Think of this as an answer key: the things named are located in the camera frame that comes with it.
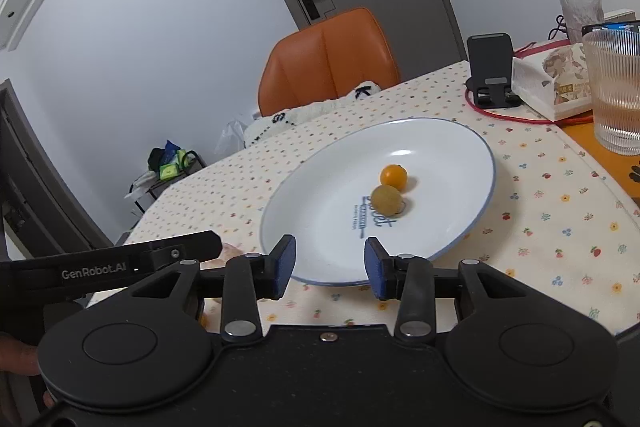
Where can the dark open doorway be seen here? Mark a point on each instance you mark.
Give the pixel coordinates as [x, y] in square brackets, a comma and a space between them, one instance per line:
[38, 210]

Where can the small yellow kumquat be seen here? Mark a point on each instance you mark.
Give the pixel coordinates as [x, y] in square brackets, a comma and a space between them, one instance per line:
[395, 176]

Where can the orange leather chair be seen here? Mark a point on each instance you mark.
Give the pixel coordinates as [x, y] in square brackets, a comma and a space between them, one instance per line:
[326, 61]

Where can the clear plastic bag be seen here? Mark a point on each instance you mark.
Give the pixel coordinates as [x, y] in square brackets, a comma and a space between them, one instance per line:
[231, 140]

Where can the white fluffy cushion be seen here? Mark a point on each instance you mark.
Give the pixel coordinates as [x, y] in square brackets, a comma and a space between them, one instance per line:
[265, 127]

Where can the black metal shelf rack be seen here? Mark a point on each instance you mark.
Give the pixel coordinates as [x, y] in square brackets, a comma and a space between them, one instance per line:
[150, 185]

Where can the white blue-rimmed plate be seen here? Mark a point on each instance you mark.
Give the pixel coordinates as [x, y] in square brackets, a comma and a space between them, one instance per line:
[418, 185]

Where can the black smartphone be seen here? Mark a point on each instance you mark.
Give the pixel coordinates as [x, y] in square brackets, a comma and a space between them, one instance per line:
[612, 26]

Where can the tall clear glass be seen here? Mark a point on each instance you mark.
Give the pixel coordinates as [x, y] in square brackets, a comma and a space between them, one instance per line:
[580, 13]

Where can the black phone stand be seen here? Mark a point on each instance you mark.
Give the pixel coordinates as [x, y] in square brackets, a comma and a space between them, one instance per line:
[491, 69]

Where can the brown kiwi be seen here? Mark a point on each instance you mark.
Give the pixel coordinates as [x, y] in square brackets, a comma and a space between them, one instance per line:
[387, 201]

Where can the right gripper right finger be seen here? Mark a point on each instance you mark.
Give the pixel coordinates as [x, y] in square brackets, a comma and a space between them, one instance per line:
[408, 279]

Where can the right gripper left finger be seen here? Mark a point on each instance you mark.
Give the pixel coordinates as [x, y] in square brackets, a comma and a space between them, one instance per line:
[249, 278]

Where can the small peeled pomelo segment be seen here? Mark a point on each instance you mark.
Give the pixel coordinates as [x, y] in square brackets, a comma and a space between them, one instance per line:
[220, 256]

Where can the ribbed drinking glass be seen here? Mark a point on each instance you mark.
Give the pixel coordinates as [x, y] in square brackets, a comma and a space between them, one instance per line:
[612, 57]

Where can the left hand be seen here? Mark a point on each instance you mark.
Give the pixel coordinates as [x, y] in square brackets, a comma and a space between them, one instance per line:
[18, 359]

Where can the floral tablecloth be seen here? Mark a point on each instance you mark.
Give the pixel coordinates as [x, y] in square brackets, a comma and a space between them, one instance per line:
[557, 221]

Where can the white tissue box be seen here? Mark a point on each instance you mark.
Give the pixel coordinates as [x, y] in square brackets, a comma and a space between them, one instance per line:
[552, 78]

